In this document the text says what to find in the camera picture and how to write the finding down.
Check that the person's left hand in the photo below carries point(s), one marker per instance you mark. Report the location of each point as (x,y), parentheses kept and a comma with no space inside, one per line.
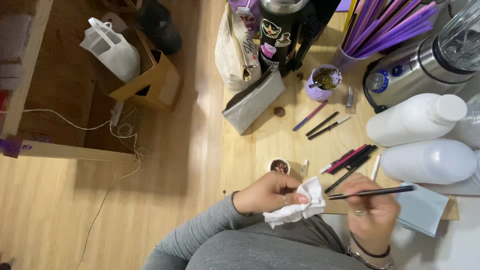
(262,193)

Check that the person's right hand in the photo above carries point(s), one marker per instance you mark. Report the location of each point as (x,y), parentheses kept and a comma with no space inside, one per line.
(375,219)

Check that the person's right fingers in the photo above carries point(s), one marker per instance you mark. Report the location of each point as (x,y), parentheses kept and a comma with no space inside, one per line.
(354,187)

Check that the white tissue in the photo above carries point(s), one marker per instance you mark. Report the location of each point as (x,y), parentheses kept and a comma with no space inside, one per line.
(300,210)

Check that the thin black makeup pencil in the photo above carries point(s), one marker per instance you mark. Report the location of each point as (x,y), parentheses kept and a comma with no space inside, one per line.
(347,174)

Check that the white makeup pencil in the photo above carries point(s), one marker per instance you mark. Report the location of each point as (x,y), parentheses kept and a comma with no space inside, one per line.
(375,167)

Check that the pink makeup pencil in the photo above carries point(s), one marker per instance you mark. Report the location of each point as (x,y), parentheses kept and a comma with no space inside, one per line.
(347,158)

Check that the dark patterned makeup pencil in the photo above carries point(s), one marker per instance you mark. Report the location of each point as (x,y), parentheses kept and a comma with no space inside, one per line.
(337,161)

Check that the thick black makeup pen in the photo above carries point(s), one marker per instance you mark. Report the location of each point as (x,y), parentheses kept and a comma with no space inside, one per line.
(358,155)

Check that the small clear gloss tube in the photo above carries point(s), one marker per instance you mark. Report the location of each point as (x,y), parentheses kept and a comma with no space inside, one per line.
(304,168)

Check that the black pencil with white cap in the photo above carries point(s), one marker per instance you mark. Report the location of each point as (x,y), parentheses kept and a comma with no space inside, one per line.
(329,127)

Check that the black wrist band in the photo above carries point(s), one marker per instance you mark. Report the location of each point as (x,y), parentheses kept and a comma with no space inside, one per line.
(369,253)

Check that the light blue paper pad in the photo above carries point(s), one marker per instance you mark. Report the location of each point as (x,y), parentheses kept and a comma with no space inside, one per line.
(422,208)

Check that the short black makeup pencil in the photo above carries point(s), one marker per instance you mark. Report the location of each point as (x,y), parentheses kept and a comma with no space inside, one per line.
(322,124)

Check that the white plastic bottle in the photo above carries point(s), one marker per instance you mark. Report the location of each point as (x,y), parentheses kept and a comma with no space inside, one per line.
(427,161)
(412,120)

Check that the small glitter jar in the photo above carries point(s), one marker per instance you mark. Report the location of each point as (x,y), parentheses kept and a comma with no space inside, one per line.
(279,166)

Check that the pink and purple pencil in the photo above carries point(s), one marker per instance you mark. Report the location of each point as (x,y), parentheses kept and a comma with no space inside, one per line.
(309,116)

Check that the small clear vial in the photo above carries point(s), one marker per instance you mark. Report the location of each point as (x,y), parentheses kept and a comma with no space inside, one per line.
(350,99)

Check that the person's grey clothed torso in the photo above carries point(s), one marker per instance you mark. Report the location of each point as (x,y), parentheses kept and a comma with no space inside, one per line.
(270,247)

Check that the lilac mate cup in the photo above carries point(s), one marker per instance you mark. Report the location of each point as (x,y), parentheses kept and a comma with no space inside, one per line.
(322,84)

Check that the silver blender base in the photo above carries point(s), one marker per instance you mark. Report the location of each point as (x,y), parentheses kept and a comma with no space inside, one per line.
(405,71)

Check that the clear straw holder cup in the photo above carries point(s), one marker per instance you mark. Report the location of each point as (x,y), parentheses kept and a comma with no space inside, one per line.
(343,60)

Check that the clear plastic bottle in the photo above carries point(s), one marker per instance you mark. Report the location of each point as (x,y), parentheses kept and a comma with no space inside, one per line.
(470,127)

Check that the grey zip pouch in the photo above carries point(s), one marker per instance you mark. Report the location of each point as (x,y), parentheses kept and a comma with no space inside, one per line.
(255,101)

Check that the bundle of purple straws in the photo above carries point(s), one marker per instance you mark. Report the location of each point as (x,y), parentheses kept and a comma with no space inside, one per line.
(382,26)

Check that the black sticker-covered thermos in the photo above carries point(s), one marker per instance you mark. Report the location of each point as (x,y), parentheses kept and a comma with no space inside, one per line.
(277,33)

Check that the beige zip pouch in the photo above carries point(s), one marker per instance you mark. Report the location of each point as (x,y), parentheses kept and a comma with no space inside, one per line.
(234,52)

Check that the clear blender jar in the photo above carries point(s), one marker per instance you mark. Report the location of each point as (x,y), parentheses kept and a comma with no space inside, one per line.
(461,37)

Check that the purple printed carton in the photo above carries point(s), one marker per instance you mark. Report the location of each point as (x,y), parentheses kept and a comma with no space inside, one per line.
(245,11)

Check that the yellow cardboard box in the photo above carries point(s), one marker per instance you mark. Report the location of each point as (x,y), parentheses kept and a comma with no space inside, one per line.
(157,80)

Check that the white power strip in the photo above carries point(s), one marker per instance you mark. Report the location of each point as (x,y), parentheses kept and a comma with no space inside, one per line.
(117,112)

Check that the dark round bag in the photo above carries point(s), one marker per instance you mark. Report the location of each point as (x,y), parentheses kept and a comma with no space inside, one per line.
(161,28)

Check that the white tote bag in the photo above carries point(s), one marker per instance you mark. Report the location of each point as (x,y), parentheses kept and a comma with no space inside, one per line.
(112,52)

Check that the wooden shelf unit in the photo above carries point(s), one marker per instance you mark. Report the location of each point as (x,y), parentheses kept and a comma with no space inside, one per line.
(26,75)

